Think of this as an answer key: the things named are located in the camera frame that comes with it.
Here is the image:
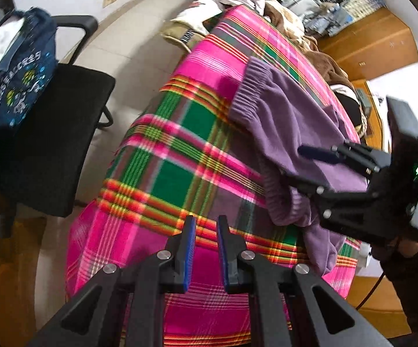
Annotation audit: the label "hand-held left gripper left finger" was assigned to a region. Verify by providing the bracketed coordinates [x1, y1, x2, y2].
[26, 215, 197, 347]

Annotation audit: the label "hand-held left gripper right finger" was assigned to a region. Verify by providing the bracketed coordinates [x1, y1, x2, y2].
[216, 215, 394, 347]

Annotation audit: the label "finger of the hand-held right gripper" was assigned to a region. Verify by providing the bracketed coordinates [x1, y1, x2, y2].
[285, 175, 380, 230]
[298, 140, 392, 176]

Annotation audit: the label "purple fleece pants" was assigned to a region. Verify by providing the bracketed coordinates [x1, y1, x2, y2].
[229, 56, 367, 277]

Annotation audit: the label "person's right hand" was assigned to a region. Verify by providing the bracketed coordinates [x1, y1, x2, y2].
[395, 238, 418, 260]

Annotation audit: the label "black cushion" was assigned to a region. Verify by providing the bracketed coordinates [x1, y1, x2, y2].
[339, 94, 362, 127]

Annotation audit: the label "grey electronic device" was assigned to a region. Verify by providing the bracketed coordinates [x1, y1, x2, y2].
[355, 88, 376, 116]

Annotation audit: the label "pink green plaid blanket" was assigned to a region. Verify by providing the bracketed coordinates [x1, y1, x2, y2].
[66, 5, 363, 346]

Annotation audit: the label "brown fleece blanket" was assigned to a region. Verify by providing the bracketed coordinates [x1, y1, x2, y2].
[263, 0, 354, 91]

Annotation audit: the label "wooden wardrobe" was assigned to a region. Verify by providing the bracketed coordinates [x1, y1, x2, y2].
[318, 7, 418, 82]

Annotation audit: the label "blue patterned curtain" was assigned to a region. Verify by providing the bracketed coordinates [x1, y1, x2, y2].
[339, 0, 387, 19]

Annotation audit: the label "black office chair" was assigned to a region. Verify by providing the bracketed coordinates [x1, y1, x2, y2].
[0, 14, 117, 239]

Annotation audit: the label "white printed pillow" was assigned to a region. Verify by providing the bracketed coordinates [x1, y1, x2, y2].
[169, 0, 228, 40]

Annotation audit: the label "beige cushion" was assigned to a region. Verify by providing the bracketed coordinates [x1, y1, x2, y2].
[160, 20, 210, 53]

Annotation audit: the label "navy printed cloth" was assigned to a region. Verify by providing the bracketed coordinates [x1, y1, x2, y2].
[0, 7, 59, 134]

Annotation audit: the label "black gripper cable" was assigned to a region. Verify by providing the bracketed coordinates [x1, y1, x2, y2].
[355, 267, 388, 311]

